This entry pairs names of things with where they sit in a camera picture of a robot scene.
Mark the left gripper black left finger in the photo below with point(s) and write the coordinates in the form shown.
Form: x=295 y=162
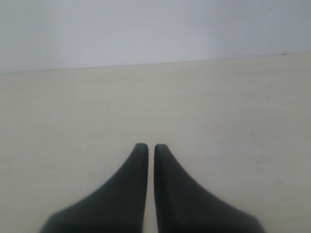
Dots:
x=118 y=206

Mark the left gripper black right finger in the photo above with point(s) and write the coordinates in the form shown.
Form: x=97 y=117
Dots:
x=184 y=206

